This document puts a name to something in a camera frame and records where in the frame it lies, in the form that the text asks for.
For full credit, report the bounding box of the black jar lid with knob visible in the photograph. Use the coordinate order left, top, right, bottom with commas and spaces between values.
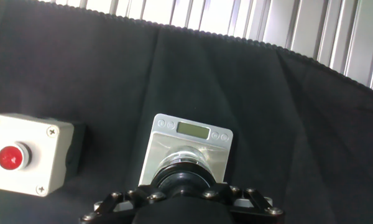
149, 163, 218, 198

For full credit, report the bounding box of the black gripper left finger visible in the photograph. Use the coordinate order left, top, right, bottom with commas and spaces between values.
79, 185, 167, 224

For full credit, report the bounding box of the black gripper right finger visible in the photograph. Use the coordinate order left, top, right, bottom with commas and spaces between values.
201, 182, 285, 224

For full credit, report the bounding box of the white box with red button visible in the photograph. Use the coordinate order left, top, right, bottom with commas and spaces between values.
0, 113, 87, 197

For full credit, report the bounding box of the black cloth with blue print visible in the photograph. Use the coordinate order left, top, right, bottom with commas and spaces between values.
0, 0, 373, 224

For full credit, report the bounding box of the silver digital scale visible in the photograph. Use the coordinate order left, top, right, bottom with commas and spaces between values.
138, 113, 234, 187

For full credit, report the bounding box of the clear glass jar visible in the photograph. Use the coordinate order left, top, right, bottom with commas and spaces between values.
157, 145, 214, 175

